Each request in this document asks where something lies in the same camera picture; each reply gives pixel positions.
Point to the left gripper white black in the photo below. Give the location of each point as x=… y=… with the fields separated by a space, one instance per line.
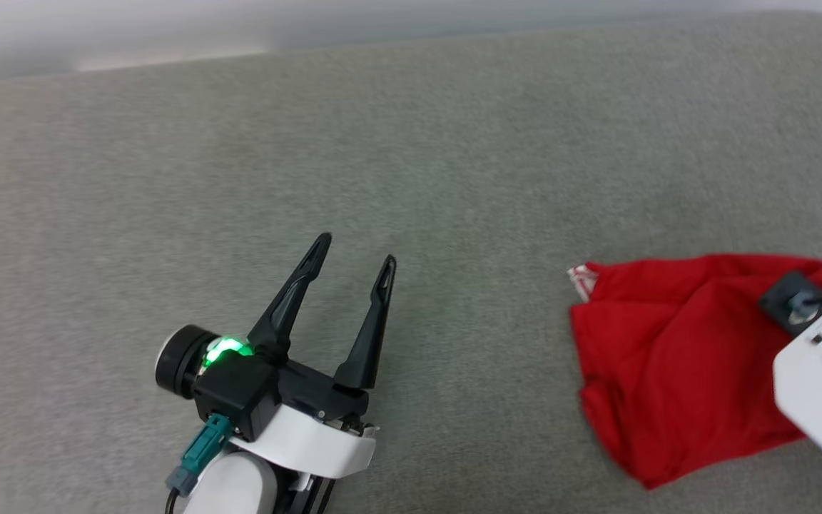
x=311 y=442

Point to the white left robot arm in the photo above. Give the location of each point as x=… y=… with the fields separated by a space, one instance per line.
x=232 y=485

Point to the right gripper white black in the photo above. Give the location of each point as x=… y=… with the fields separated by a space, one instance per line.
x=803 y=378

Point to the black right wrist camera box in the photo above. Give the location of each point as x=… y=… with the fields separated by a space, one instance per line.
x=785 y=296

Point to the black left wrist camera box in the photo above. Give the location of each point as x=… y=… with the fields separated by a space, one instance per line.
x=236 y=392

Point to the red and white garment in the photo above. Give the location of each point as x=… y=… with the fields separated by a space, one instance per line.
x=668 y=357

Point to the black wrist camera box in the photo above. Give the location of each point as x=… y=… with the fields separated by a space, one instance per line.
x=785 y=296
x=236 y=392

